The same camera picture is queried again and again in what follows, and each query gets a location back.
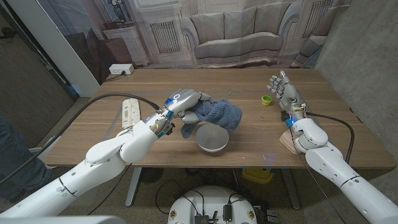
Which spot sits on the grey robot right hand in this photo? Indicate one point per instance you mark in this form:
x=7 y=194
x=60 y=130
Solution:
x=290 y=95

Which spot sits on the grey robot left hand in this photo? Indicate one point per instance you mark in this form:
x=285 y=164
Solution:
x=182 y=99

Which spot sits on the blue towel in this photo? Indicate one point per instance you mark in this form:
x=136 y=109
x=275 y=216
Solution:
x=224 y=113

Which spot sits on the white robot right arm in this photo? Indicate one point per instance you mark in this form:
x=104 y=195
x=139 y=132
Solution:
x=357 y=186

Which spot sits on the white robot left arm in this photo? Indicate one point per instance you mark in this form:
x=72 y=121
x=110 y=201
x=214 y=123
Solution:
x=93 y=168

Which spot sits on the white bowl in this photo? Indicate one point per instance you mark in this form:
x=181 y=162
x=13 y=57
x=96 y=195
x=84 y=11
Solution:
x=212 y=140

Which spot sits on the small yellow-green cup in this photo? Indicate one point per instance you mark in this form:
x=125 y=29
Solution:
x=266 y=100

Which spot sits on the white power strip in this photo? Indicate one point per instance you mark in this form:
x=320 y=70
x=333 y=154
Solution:
x=121 y=68

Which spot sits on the printed sofa room backdrop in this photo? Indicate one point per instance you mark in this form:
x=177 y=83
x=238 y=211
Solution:
x=236 y=37

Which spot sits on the yellow object under table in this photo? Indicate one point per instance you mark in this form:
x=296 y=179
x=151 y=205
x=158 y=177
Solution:
x=256 y=175

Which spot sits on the white table leg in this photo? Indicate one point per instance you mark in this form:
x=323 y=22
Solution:
x=133 y=186
x=290 y=189

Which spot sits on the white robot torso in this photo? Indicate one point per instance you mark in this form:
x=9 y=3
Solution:
x=213 y=202

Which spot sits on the black connector block on torso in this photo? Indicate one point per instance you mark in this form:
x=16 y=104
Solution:
x=202 y=219

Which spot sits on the black adapter on torso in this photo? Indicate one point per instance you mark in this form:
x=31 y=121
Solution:
x=227 y=213

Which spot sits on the person in blue jeans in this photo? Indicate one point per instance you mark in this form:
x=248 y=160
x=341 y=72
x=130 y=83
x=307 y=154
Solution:
x=15 y=161

